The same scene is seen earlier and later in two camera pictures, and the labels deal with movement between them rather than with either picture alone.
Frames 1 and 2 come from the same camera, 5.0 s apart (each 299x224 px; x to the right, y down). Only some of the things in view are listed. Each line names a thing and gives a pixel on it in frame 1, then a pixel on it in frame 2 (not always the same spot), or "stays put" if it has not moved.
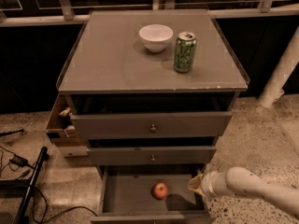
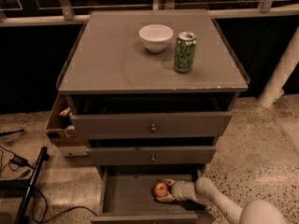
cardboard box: [61, 128] stays put
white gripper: [206, 183] → [178, 190]
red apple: [159, 190] stays put
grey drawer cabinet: [150, 92] stays put
